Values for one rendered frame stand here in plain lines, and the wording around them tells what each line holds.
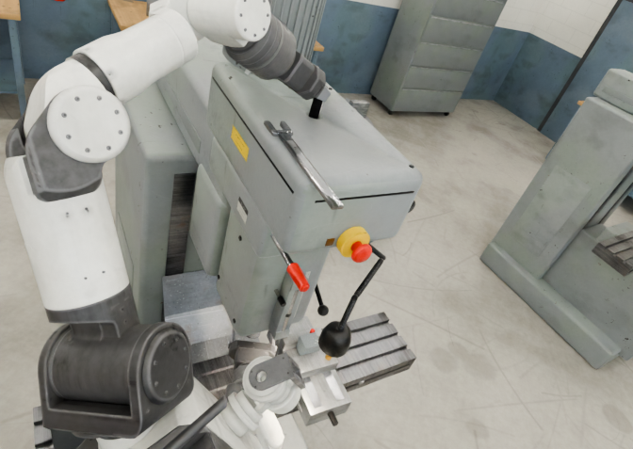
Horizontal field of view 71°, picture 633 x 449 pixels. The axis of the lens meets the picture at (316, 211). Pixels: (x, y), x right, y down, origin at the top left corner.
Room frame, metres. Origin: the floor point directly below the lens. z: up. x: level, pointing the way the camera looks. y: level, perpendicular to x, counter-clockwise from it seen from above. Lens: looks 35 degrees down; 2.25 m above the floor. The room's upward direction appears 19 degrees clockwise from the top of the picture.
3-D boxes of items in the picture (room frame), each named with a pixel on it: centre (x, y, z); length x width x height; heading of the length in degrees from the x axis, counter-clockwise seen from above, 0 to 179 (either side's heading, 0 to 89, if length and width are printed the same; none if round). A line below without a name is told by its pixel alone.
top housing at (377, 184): (0.83, 0.07, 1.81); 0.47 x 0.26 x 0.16; 39
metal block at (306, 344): (0.96, -0.12, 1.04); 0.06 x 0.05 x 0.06; 127
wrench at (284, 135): (0.62, 0.05, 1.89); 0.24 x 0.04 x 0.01; 38
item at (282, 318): (0.73, 0.00, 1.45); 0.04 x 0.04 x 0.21; 39
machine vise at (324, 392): (0.94, -0.13, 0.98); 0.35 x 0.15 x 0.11; 37
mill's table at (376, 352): (0.86, 0.01, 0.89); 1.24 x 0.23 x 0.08; 129
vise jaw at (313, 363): (0.92, -0.15, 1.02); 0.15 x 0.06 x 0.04; 127
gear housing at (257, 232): (0.85, 0.09, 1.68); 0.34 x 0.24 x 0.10; 39
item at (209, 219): (0.97, 0.19, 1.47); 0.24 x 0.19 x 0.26; 129
